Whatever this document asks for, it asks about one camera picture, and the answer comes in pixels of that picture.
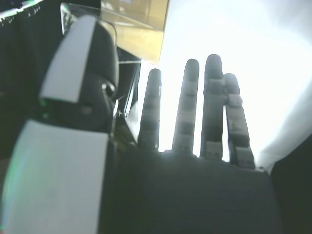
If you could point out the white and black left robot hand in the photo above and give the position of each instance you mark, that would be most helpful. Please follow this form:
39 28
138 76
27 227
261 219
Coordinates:
185 195

